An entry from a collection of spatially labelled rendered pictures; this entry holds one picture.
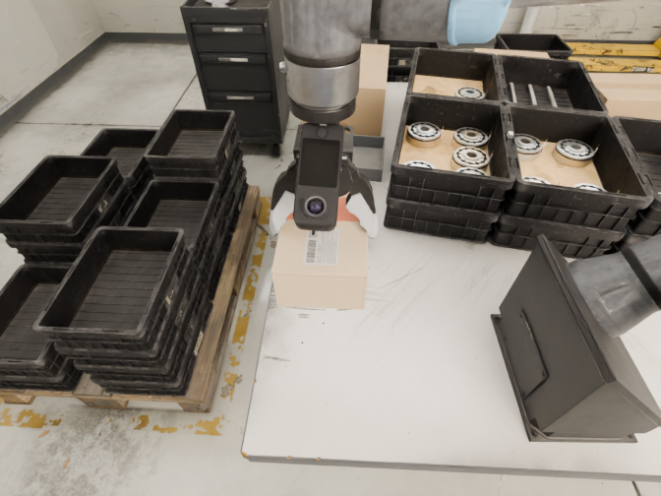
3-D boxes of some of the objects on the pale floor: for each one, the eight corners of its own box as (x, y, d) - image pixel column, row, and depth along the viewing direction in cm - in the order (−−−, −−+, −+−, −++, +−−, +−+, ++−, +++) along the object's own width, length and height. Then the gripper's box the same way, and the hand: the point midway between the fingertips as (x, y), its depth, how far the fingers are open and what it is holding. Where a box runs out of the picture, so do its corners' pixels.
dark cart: (284, 160, 254) (268, 8, 188) (218, 158, 256) (179, 7, 189) (294, 115, 295) (283, -24, 228) (237, 114, 296) (210, -25, 229)
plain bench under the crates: (786, 540, 118) (1144, 501, 66) (277, 513, 123) (239, 456, 71) (580, 203, 225) (656, 87, 174) (314, 195, 230) (309, 80, 178)
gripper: (408, 77, 43) (389, 209, 58) (243, 74, 44) (265, 205, 59) (417, 114, 37) (391, 250, 52) (225, 109, 38) (254, 245, 53)
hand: (324, 240), depth 53 cm, fingers closed on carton, 14 cm apart
